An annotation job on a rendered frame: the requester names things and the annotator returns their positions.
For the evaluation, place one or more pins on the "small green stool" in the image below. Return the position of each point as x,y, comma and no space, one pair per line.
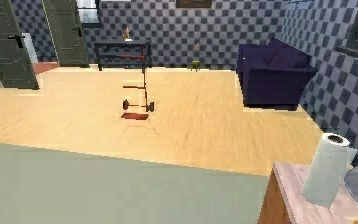
195,64

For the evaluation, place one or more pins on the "dark shelf table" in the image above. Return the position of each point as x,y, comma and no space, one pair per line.
123,53

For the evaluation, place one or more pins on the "small orange statuette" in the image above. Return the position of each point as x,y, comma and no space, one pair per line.
127,33

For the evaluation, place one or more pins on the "dark purple sofa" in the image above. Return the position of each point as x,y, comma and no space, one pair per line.
273,76

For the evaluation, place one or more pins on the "dark green room door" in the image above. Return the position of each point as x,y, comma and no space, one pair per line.
10,50
65,33

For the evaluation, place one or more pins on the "white paper towel roll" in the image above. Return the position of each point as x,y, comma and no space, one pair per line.
327,170

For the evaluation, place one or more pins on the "dark framed wall picture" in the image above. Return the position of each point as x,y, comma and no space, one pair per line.
193,3

